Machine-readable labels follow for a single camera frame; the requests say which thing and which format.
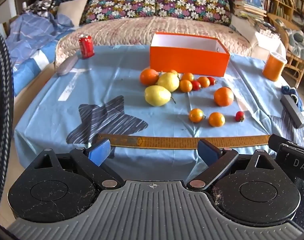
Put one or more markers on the blue striped blanket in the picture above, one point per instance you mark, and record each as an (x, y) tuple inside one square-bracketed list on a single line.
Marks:
[(29, 35)]

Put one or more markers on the large orange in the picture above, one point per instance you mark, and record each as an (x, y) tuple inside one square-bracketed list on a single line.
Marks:
[(223, 96), (148, 77)]

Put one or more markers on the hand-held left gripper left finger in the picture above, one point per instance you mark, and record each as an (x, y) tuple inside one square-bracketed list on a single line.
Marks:
[(99, 151)]

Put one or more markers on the rattan armchair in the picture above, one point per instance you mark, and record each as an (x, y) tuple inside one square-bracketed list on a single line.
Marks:
[(294, 63)]

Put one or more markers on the white draped cloth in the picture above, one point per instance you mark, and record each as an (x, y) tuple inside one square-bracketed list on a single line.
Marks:
[(264, 42)]

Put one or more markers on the beige quilted sofa cover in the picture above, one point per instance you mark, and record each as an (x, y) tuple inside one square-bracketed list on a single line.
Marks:
[(122, 30)]

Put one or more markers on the white pillow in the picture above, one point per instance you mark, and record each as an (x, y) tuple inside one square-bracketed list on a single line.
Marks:
[(73, 11)]

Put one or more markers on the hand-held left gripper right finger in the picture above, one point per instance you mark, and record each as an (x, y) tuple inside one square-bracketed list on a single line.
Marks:
[(208, 152)]

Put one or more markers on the red soda can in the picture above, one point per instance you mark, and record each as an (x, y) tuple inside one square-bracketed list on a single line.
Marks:
[(86, 47)]

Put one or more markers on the stack of books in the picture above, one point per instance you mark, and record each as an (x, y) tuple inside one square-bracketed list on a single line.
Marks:
[(249, 7)]

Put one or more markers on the dark blue cloth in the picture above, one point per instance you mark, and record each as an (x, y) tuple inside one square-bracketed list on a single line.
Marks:
[(288, 90)]

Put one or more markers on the orange cardboard box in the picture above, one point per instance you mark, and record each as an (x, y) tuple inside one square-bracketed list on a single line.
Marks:
[(187, 60)]

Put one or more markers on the small red tomato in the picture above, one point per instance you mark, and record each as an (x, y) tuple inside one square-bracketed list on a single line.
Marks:
[(196, 86), (239, 116), (212, 80)]

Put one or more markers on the dark grey rectangular box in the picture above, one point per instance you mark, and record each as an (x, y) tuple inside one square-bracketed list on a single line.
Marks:
[(292, 110)]

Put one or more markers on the yellow pear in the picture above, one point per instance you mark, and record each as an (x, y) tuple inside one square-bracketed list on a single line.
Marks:
[(157, 95), (168, 82)]

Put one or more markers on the light blue star-print tablecloth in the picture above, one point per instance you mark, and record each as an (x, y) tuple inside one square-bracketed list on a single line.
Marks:
[(117, 87)]

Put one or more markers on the brown wooden ruler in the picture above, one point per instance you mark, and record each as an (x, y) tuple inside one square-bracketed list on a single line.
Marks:
[(167, 142)]

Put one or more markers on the small orange tomato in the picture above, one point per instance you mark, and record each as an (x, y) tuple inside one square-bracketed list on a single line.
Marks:
[(203, 81), (196, 115), (174, 72), (187, 76), (185, 86), (216, 119)]

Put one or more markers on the blue and white chair cushion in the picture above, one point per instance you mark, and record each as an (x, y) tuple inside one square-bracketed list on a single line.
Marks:
[(298, 42)]

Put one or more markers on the black and white patterned cloth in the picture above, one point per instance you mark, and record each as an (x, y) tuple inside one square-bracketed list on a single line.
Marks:
[(39, 6)]

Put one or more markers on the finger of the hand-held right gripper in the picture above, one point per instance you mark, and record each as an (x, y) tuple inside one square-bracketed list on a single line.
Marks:
[(274, 141)]

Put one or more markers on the grey oval case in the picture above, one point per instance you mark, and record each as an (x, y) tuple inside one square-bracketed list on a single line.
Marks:
[(65, 66)]

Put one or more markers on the orange canister with white lid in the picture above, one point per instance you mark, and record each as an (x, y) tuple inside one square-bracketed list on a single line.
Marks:
[(273, 67)]

